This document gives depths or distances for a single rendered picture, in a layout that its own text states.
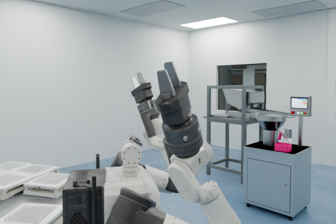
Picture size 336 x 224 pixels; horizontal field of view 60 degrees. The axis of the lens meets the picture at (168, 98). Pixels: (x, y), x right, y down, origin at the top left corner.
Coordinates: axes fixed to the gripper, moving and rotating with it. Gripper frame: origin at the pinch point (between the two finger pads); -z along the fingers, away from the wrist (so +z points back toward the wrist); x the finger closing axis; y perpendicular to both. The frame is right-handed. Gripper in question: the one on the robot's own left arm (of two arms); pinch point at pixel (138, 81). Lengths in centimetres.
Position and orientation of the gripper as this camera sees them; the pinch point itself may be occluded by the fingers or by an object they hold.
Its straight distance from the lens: 135.2
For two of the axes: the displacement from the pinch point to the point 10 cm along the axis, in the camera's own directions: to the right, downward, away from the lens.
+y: -7.3, 1.6, -6.7
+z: 3.5, 9.2, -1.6
